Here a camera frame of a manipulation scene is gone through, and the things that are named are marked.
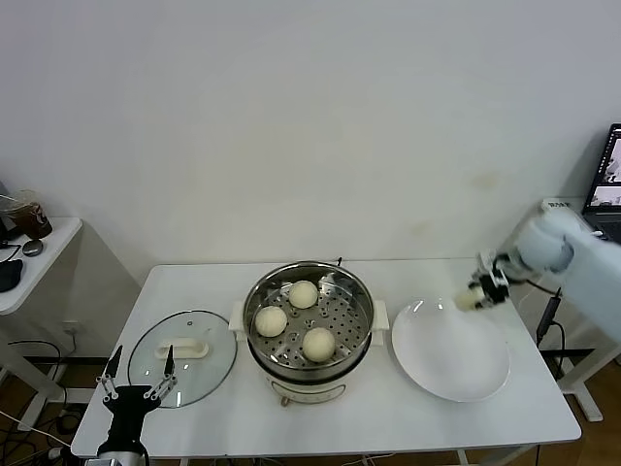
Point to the cream electric cooker base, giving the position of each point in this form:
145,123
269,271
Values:
310,388

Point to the white wall socket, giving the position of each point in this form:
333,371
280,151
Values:
74,328

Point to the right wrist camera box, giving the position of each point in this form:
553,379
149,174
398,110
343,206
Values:
497,289

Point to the stainless steel steamer basket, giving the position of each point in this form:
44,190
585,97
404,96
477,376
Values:
349,315

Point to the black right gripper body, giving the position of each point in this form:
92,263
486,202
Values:
500,272

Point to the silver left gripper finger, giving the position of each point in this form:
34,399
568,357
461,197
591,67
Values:
109,376
167,376

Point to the black cloth lump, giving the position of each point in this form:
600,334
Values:
9,276

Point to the white side desk with laptop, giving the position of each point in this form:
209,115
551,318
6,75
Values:
577,383

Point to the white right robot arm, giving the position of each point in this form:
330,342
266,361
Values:
572,267

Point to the small white label box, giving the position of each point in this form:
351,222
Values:
559,203

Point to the white side table with cup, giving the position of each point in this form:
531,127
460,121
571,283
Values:
53,242

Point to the white steamed baozi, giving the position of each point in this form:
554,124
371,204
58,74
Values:
467,301
270,321
303,293
318,343

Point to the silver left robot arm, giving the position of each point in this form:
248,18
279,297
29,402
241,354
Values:
121,458

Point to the open laptop computer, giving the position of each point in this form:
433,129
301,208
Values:
604,179

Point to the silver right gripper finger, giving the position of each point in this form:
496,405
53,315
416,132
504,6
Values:
476,284
481,303

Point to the round black disc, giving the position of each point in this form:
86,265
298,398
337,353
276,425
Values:
33,247

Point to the white round plate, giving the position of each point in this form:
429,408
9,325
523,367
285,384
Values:
446,349

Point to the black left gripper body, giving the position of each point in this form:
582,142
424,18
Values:
128,412

